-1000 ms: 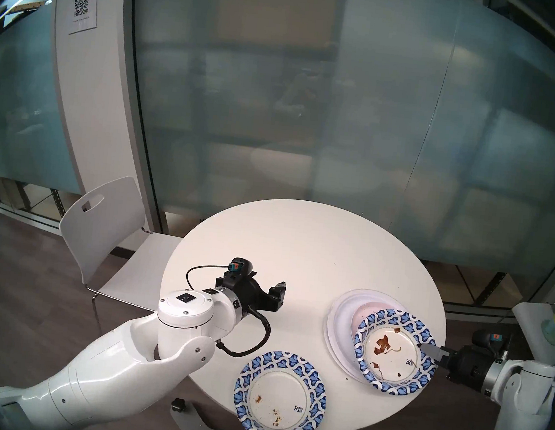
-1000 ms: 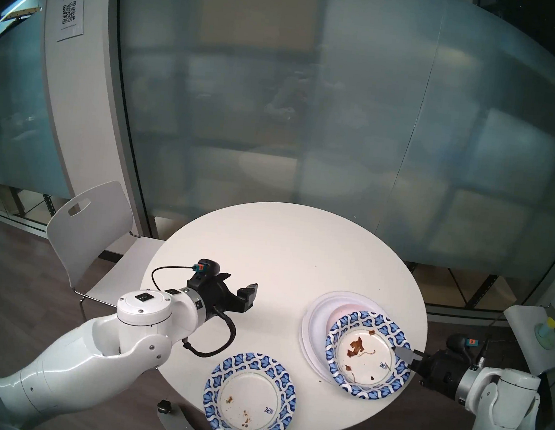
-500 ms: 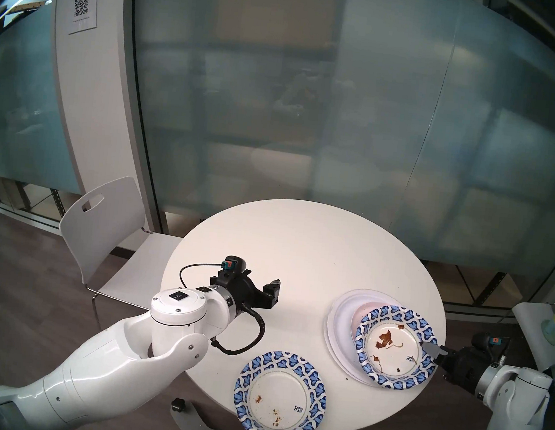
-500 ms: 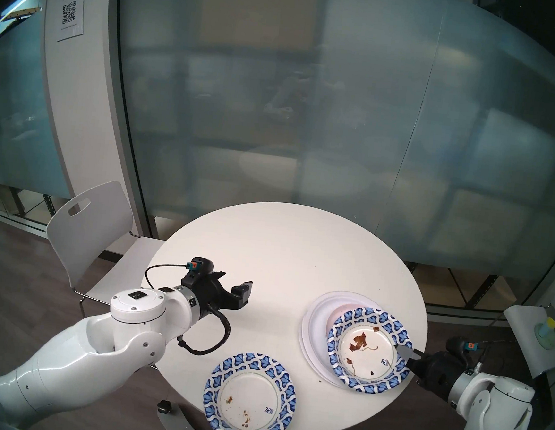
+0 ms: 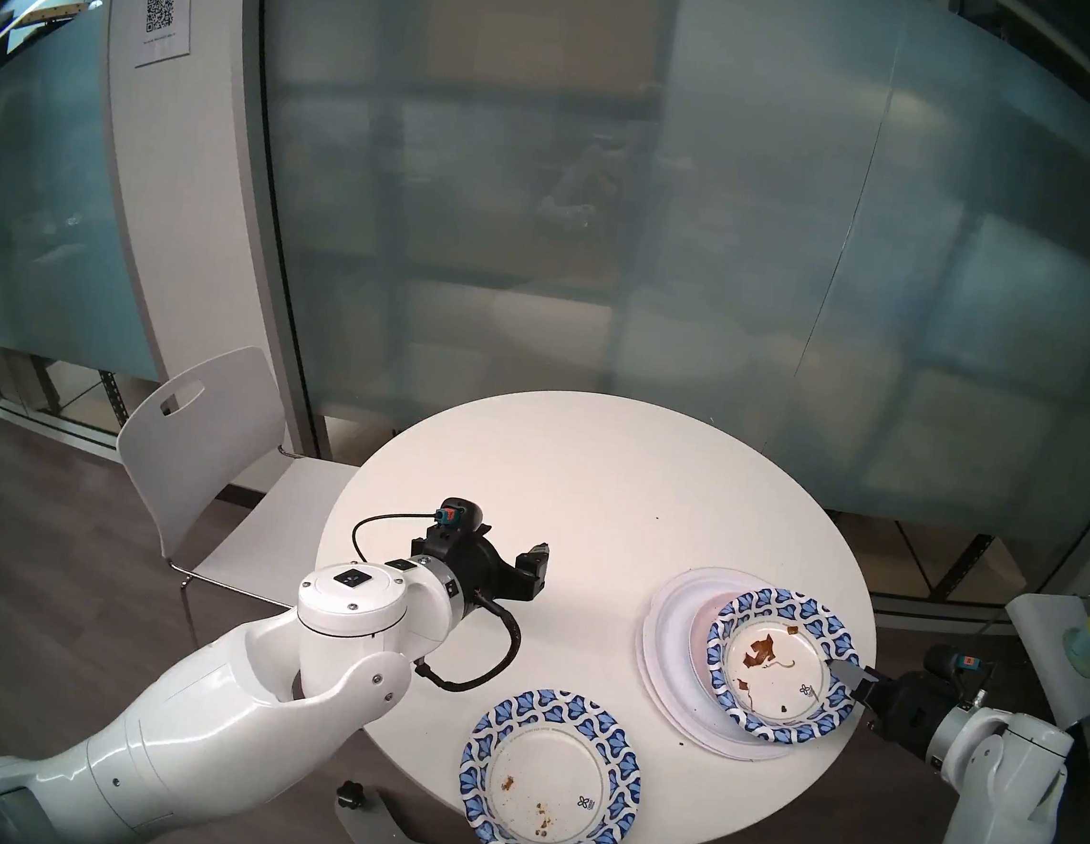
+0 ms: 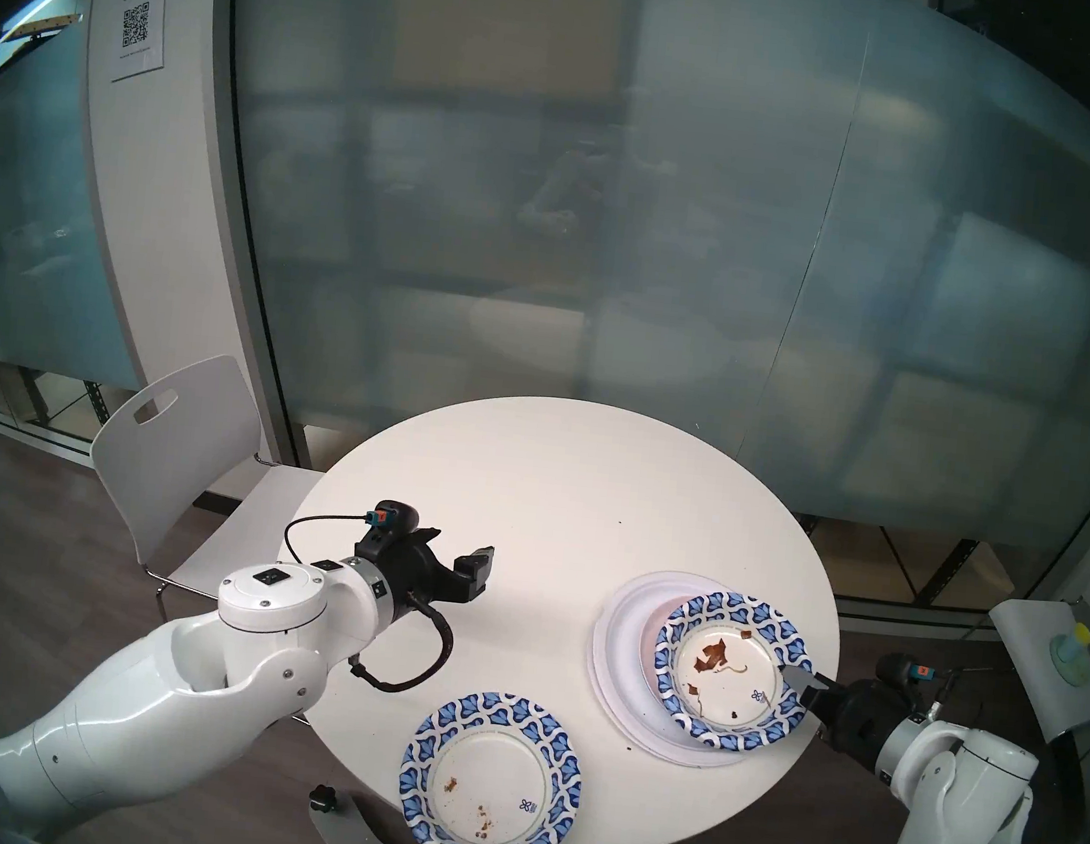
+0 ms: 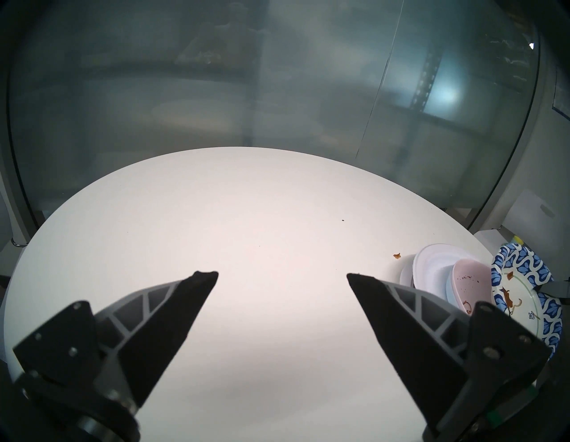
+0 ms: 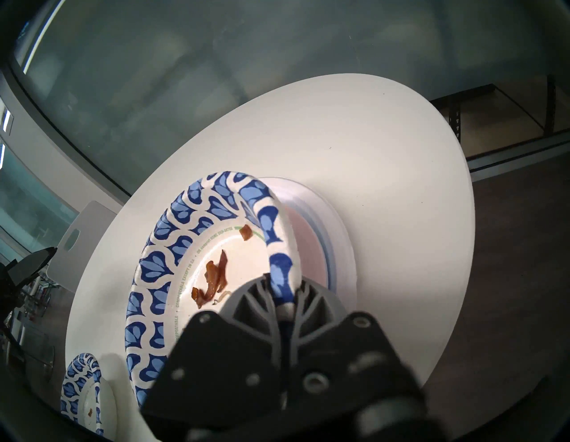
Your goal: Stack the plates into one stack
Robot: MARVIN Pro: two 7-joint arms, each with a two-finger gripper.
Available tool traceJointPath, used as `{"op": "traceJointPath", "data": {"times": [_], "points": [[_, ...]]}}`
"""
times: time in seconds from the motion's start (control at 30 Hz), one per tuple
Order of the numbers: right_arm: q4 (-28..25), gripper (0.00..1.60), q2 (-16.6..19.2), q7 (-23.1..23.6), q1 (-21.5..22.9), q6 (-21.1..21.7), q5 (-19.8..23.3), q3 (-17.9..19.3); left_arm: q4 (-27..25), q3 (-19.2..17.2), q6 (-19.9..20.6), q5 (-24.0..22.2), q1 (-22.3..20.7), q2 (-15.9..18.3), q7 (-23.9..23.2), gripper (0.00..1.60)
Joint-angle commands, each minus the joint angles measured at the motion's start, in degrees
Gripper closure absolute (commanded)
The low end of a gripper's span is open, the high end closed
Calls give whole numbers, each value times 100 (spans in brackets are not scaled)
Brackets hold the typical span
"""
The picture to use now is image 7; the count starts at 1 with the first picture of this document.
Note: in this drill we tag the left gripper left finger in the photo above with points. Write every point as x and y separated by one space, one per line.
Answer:
133 347

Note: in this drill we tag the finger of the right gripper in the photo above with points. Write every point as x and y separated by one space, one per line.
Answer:
562 292

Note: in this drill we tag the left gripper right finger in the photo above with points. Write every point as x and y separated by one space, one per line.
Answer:
409 343

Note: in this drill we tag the small blue patterned paper bowl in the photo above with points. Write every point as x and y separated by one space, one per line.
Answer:
525 267

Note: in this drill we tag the light blue plate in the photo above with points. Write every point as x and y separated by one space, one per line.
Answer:
450 292

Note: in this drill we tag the plain white paper plate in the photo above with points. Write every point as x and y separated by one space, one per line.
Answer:
429 267

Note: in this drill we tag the pink plate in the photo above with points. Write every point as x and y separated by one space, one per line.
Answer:
472 280

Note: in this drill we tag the few brown food scraps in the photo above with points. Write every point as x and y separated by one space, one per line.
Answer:
511 302

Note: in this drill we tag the green bottle with yellow cap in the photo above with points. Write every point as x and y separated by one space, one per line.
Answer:
517 240

